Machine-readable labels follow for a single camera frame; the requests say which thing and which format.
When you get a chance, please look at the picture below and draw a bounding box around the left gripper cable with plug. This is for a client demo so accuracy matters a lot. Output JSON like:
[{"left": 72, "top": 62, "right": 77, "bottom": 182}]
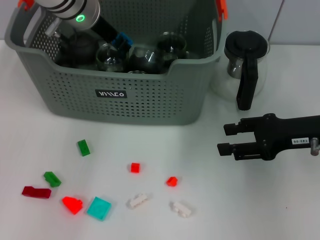
[{"left": 44, "top": 21, "right": 62, "bottom": 37}]

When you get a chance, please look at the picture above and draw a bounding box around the white building block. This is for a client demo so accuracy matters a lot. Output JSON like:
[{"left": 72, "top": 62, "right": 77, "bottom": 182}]
[
  {"left": 169, "top": 200, "right": 193, "bottom": 218},
  {"left": 127, "top": 192, "right": 150, "bottom": 210}
]

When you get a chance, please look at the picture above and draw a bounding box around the teal square building block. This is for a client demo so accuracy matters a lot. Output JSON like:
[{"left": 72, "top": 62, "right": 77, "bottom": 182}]
[{"left": 86, "top": 196, "right": 113, "bottom": 222}]

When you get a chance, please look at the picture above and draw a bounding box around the small red sloped block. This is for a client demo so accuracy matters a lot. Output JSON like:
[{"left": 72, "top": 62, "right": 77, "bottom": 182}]
[{"left": 166, "top": 176, "right": 179, "bottom": 188}]

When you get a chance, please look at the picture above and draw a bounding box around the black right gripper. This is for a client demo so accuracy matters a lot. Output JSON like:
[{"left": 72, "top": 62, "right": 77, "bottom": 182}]
[{"left": 216, "top": 112, "right": 320, "bottom": 161}]

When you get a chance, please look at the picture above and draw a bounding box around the dark red building block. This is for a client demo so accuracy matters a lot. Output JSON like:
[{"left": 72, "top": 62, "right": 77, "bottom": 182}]
[{"left": 21, "top": 186, "right": 53, "bottom": 200}]

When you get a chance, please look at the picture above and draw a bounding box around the right gripper cable with plug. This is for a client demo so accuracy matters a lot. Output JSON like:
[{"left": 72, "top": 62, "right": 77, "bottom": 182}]
[{"left": 309, "top": 136, "right": 320, "bottom": 156}]

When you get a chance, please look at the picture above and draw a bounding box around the large orange-red sloped block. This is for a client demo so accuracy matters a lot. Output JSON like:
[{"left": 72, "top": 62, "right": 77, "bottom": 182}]
[{"left": 61, "top": 196, "right": 85, "bottom": 215}]

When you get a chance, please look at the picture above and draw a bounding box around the blue building block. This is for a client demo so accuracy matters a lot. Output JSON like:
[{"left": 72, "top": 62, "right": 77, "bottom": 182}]
[{"left": 111, "top": 31, "right": 134, "bottom": 50}]

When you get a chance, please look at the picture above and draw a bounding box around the green building block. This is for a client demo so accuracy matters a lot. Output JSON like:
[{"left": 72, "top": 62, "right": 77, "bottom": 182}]
[
  {"left": 76, "top": 139, "right": 91, "bottom": 157},
  {"left": 43, "top": 171, "right": 62, "bottom": 188}
]

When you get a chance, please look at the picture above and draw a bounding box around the gripper cable with plug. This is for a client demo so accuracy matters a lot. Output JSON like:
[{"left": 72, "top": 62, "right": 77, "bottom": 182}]
[
  {"left": 309, "top": 136, "right": 320, "bottom": 156},
  {"left": 44, "top": 21, "right": 62, "bottom": 37}
]

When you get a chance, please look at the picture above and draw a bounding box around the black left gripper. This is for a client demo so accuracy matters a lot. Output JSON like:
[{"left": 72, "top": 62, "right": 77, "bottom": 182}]
[{"left": 90, "top": 16, "right": 133, "bottom": 53}]

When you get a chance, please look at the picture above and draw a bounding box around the glass carafe with black lid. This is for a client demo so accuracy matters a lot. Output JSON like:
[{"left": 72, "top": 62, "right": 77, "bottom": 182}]
[{"left": 211, "top": 30, "right": 271, "bottom": 111}]

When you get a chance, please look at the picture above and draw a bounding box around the orange bin handle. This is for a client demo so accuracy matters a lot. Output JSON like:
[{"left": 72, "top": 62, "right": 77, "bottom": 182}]
[
  {"left": 18, "top": 0, "right": 38, "bottom": 11},
  {"left": 216, "top": 0, "right": 229, "bottom": 21}
]

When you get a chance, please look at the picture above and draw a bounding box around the black clay teapot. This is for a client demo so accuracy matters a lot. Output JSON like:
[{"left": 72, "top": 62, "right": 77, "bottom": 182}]
[{"left": 58, "top": 34, "right": 98, "bottom": 66}]

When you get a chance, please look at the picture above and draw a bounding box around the grey perforated storage bin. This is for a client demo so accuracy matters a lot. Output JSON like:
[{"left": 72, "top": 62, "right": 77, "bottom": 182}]
[{"left": 4, "top": 0, "right": 229, "bottom": 127}]

